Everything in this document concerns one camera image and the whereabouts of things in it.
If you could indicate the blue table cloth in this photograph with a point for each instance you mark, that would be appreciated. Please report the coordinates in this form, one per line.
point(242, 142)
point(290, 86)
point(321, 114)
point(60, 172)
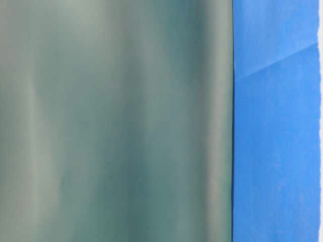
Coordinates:
point(276, 184)

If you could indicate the green backdrop curtain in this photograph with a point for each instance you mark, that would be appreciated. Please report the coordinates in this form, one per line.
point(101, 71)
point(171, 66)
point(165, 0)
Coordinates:
point(116, 120)

